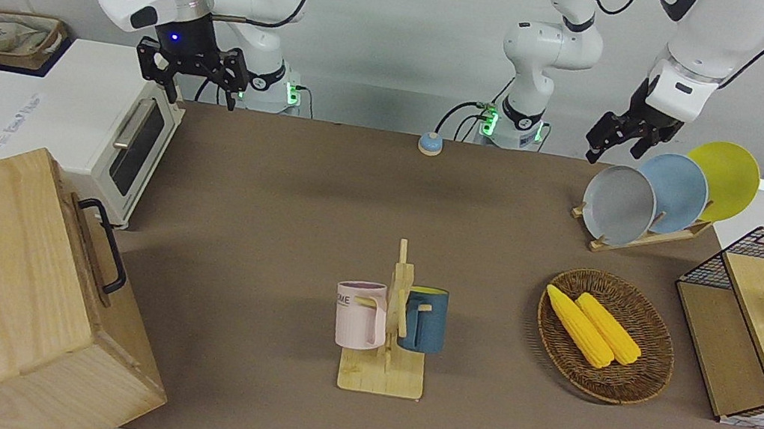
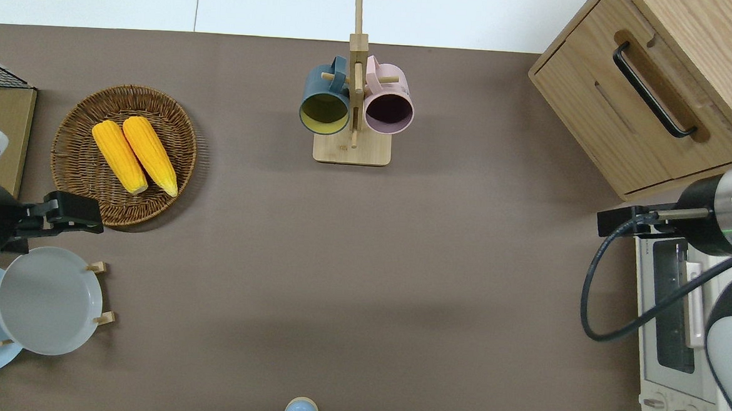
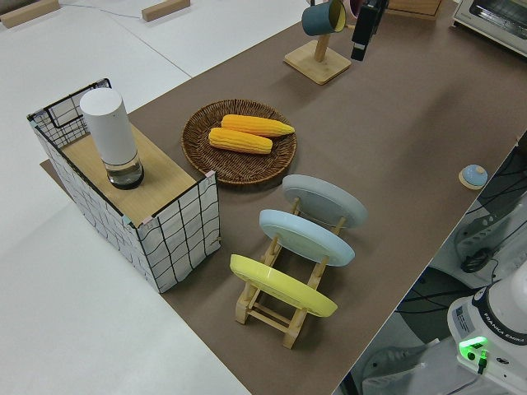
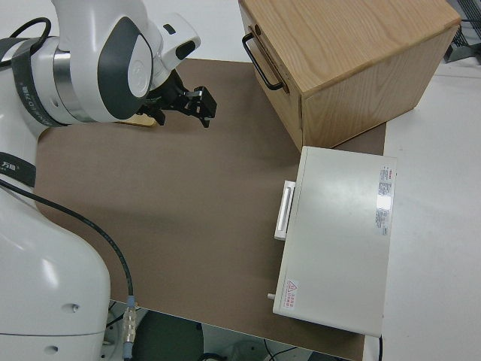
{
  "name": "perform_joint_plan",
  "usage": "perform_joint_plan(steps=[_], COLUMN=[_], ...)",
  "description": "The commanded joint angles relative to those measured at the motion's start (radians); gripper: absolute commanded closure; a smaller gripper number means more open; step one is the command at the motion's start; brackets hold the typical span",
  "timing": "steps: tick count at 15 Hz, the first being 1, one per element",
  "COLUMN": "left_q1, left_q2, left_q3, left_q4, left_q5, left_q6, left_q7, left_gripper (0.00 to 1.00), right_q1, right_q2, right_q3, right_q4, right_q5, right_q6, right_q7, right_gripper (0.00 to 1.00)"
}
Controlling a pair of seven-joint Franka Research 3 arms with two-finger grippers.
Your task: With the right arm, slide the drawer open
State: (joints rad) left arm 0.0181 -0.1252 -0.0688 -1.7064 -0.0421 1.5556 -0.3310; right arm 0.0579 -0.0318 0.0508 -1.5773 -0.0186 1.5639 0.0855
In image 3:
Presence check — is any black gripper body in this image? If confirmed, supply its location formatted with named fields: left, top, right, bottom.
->
left=361, top=0, right=390, bottom=20

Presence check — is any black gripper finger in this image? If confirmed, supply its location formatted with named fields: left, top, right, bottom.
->
left=350, top=12, right=380, bottom=62

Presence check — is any wooden drawer cabinet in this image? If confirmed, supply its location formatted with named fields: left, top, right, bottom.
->
left=386, top=0, right=445, bottom=21

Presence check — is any teal mug yellow inside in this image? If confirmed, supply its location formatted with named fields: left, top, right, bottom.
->
left=301, top=0, right=348, bottom=37

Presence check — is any wooden mug tree stand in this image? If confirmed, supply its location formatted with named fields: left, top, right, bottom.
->
left=282, top=0, right=356, bottom=86

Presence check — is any brown table mat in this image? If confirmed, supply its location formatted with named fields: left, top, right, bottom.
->
left=40, top=0, right=527, bottom=395

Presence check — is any white toaster oven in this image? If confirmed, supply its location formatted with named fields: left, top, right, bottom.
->
left=449, top=0, right=527, bottom=61

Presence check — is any yellow corn cob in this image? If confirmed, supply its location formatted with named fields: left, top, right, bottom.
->
left=221, top=114, right=296, bottom=138
left=208, top=127, right=274, bottom=156

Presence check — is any grey plate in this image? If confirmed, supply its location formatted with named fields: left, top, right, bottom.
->
left=282, top=174, right=368, bottom=230

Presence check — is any small blue dome bell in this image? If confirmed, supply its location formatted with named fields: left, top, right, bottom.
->
left=458, top=164, right=489, bottom=191

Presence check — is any brown wicker basket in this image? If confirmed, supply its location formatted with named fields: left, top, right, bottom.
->
left=181, top=98, right=298, bottom=186

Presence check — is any wooden block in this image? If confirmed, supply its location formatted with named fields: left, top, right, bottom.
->
left=141, top=0, right=191, bottom=22
left=0, top=0, right=58, bottom=29

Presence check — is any light blue plate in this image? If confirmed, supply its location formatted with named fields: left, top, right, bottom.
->
left=258, top=208, right=357, bottom=268

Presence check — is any white power strip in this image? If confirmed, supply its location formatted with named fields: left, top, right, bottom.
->
left=455, top=201, right=515, bottom=264

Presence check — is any wooden board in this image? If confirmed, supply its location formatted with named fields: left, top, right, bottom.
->
left=61, top=123, right=197, bottom=219

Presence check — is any yellow plate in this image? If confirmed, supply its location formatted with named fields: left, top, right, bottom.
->
left=229, top=253, right=339, bottom=318

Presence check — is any white cylinder bottle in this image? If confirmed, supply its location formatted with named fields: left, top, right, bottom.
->
left=79, top=89, right=145, bottom=190

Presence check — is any wooden dish rack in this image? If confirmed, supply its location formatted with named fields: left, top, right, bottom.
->
left=234, top=196, right=347, bottom=351

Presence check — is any black coiled cable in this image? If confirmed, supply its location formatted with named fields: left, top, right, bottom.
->
left=459, top=249, right=491, bottom=275

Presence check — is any black wire basket white lining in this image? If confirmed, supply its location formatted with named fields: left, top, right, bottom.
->
left=26, top=77, right=223, bottom=294

